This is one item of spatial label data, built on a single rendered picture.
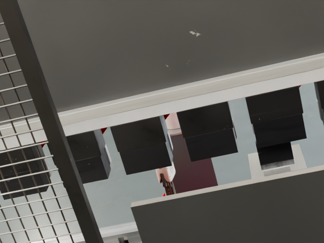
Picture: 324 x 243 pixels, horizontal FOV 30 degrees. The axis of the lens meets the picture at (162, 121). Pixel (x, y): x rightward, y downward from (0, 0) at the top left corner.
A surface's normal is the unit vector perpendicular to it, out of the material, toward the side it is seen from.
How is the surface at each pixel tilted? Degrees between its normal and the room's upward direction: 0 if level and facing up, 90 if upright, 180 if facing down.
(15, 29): 90
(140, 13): 90
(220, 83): 90
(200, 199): 90
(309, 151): 0
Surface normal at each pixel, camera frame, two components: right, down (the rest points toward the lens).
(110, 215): -0.26, -0.89
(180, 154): 0.13, 0.35
